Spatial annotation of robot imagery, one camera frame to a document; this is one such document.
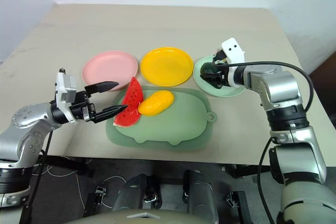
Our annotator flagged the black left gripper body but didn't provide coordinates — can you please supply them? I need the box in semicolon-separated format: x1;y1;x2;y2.
69;90;97;124

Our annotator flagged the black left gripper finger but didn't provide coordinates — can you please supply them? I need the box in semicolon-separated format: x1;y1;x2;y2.
84;81;120;96
92;104;129;124

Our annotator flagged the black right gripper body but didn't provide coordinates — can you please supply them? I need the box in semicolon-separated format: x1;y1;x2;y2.
209;50;229;89

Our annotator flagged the dark green toy vegetable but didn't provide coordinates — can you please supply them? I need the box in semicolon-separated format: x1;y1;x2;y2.
199;62;225;90

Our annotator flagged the pink plate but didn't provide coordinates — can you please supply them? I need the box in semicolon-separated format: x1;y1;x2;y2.
81;50;139;92

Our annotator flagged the light green plate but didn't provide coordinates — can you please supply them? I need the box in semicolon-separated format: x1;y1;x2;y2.
193;55;247;98

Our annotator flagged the yellow plate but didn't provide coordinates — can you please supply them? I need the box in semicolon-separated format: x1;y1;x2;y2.
140;47;194;88

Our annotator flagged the red watermelon slice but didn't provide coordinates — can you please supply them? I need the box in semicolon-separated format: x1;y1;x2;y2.
113;77;145;129

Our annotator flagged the yellow orange mango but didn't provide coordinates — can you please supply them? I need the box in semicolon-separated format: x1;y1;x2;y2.
137;90;175;117

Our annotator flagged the green pig-shaped cutting board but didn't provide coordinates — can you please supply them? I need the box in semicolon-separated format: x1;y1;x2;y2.
105;86;219;153

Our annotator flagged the metal clamp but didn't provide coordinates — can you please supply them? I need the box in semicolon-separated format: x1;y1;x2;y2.
93;186;106;207
226;191;239;209
143;191;161;209

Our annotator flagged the dark rounded robot leg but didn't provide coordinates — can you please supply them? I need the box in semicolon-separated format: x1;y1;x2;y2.
112;173;161;212
183;169;219;224

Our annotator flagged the grey-green robot torso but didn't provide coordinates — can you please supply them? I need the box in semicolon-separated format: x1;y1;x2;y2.
64;209;220;224

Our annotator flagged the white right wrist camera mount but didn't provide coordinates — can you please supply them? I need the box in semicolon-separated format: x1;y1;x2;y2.
220;38;246;88

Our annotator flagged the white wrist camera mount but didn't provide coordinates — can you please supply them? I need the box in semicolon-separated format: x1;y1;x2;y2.
54;68;79;124
220;38;246;88

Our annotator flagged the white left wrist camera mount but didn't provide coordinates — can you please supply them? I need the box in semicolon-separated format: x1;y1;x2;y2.
54;68;79;124

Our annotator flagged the black table frame bar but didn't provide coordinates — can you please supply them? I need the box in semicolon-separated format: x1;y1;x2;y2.
222;164;272;180
39;155;96;180

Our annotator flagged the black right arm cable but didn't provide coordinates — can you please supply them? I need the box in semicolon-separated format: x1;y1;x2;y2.
223;61;314;224

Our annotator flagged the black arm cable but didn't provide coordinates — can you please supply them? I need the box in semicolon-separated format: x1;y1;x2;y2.
223;61;314;224
18;128;55;224

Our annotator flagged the white floor cable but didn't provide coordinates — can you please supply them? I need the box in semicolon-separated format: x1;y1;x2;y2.
39;158;127;210

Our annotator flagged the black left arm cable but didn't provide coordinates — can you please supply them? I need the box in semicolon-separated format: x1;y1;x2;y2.
18;128;55;224

